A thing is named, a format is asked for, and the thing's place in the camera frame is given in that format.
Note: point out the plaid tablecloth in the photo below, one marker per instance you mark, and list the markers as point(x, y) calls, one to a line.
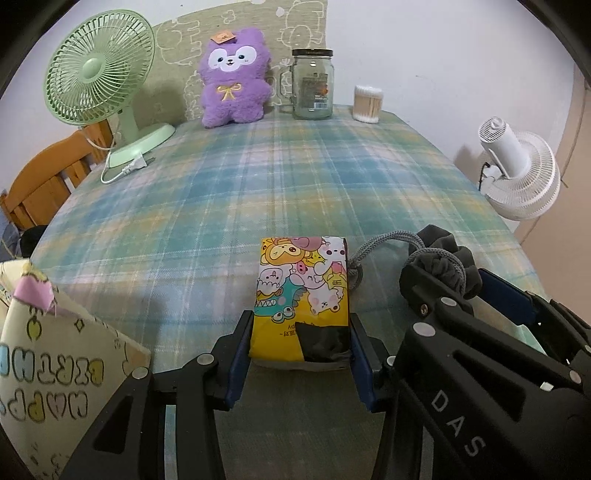
point(169, 256)

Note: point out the pink wet wipes pack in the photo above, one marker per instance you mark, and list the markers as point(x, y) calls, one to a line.
point(36, 293)

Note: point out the yellow cartoon storage box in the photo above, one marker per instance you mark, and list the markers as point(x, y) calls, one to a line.
point(58, 370)

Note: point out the glass mason jar mug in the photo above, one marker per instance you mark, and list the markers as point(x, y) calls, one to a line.
point(305, 84)

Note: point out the yellow cartoon tissue pack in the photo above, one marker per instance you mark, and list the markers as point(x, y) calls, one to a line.
point(301, 312)

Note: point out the purple plush toy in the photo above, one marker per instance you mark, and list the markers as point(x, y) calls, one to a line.
point(233, 69)

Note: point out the white standing fan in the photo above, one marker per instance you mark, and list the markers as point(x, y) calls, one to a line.
point(520, 176)

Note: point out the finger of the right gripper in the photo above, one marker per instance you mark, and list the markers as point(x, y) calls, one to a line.
point(509, 300)

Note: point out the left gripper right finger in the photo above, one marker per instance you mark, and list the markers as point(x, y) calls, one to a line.
point(372, 375)

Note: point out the cotton swab container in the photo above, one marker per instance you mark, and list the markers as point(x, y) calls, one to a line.
point(367, 104)

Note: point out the patterned beige board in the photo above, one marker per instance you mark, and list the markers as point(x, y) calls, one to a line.
point(172, 90)

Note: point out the green desk fan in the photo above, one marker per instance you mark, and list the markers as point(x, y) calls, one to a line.
point(96, 72)

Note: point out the black garment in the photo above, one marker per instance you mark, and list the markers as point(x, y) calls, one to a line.
point(29, 240)

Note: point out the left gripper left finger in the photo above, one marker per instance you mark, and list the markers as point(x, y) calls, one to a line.
point(213, 381)

